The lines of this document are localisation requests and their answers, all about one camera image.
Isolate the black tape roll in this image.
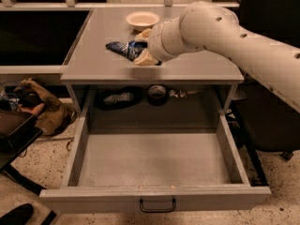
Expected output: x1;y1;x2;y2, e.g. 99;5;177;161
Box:
147;85;167;106

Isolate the grey counter cabinet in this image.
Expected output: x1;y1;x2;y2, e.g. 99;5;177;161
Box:
60;6;246;115

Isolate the black office chair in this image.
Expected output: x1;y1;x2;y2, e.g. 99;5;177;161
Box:
234;0;300;153

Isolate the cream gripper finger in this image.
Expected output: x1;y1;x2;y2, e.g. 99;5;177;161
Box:
133;49;158;67
135;28;152;42

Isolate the black shoe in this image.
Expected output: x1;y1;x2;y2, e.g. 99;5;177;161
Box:
0;203;34;225

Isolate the black drawer handle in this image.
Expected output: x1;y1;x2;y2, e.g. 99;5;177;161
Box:
139;199;176;213

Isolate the white bowl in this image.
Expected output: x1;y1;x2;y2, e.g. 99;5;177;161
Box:
126;11;159;31

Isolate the crumpled silver wrapper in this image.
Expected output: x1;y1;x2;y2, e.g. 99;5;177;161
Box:
169;89;196;98

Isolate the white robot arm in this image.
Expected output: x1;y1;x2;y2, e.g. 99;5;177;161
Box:
136;1;300;113

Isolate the black and grey pouch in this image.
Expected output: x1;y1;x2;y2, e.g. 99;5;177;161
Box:
95;86;143;111

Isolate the brown bag on floor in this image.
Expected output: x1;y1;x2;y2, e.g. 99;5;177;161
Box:
14;79;71;136

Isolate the open grey top drawer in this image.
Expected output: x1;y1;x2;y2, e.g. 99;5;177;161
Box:
38;89;272;215

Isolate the dark blue snack bag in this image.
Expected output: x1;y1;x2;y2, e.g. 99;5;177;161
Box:
105;41;128;57

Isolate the dark table at left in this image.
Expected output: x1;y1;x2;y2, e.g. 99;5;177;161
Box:
0;110;43;195

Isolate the crushed blue pepsi can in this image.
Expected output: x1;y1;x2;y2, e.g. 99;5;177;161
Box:
126;40;147;61

